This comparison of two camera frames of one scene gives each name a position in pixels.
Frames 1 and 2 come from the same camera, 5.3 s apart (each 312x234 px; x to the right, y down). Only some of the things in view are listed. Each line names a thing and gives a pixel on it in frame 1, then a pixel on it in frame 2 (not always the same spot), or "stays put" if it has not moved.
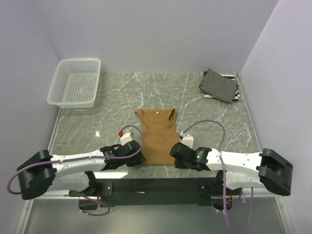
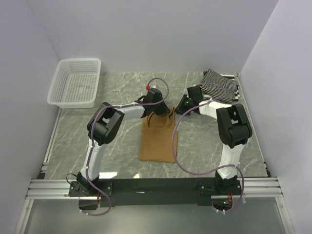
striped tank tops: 224,87 stays put
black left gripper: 139,158 to 164,109
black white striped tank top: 217,85 stays put
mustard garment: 159,132 stays put
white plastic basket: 75,83 stays put
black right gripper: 179,164 to 180,109
